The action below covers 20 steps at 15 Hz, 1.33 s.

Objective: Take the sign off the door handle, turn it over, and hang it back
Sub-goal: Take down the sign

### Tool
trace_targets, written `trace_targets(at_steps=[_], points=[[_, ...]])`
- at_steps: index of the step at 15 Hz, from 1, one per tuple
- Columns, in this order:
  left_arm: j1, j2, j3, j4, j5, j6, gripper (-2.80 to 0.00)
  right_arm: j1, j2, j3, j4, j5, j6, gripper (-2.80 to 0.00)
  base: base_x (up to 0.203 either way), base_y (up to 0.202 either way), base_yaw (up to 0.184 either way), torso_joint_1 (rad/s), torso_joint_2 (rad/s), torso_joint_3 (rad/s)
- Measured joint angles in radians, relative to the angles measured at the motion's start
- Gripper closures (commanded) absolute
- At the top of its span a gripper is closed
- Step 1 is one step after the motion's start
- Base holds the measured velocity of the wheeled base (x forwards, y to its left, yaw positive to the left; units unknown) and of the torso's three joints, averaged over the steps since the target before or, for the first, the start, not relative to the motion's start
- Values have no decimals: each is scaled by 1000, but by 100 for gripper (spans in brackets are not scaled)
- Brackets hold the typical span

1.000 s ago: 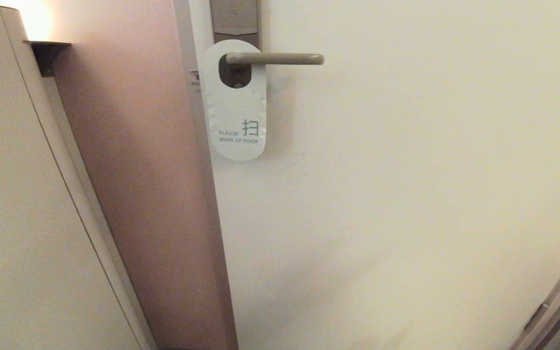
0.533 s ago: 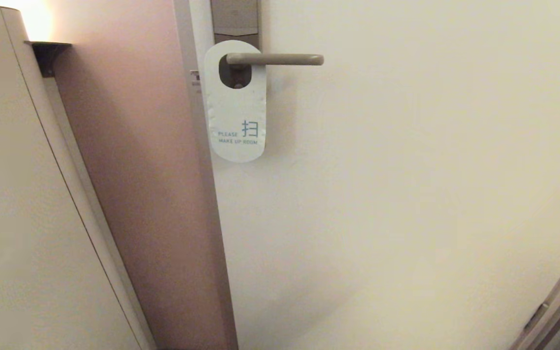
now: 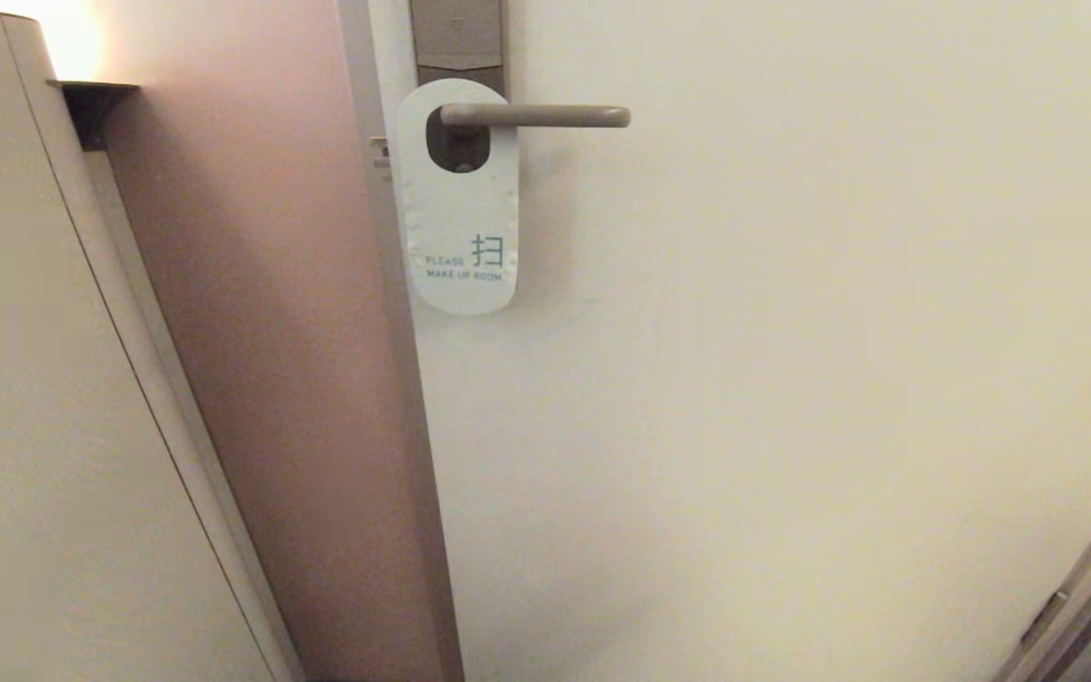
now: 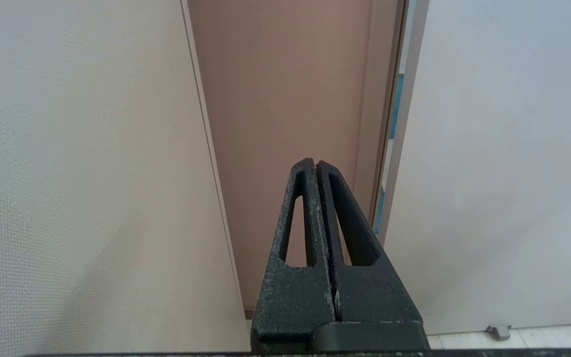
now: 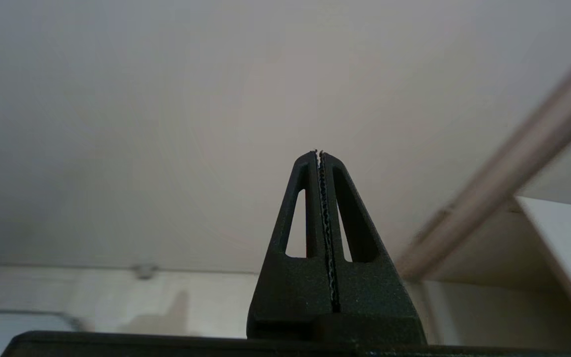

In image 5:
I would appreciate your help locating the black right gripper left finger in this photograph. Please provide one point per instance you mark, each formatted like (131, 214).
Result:
(290, 292)

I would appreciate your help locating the brown side door frame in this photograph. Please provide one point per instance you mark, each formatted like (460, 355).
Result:
(513, 158)

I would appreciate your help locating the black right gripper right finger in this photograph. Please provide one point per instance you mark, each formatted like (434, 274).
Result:
(374, 292)

